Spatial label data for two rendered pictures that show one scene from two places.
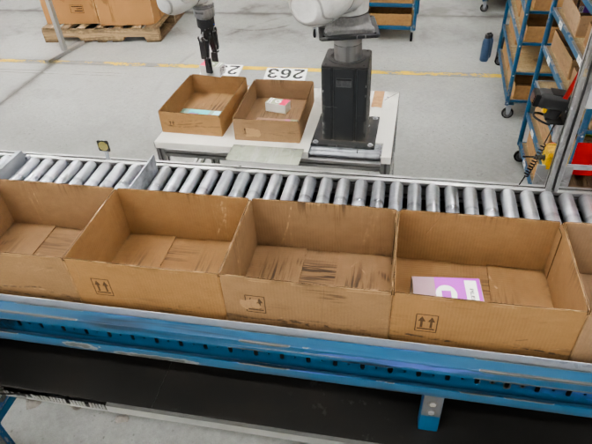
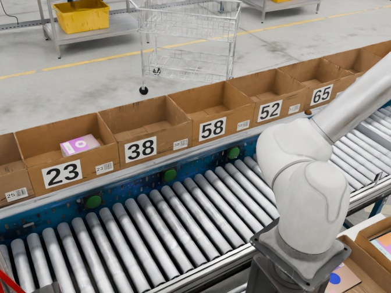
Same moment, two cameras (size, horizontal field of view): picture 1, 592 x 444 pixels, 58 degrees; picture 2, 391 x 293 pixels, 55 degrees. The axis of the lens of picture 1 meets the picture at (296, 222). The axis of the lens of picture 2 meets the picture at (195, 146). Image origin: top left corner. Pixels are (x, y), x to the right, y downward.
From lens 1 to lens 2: 2.46 m
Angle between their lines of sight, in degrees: 93
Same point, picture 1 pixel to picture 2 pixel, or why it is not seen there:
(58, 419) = not seen: hidden behind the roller
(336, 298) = (120, 111)
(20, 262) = (241, 80)
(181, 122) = (383, 224)
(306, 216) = (165, 135)
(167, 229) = (233, 129)
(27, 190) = (294, 96)
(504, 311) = (50, 126)
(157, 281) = (190, 95)
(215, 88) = not seen: outside the picture
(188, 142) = (361, 225)
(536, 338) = (36, 143)
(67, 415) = not seen: hidden behind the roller
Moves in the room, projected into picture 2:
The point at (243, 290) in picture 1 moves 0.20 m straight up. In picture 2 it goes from (157, 103) to (156, 70)
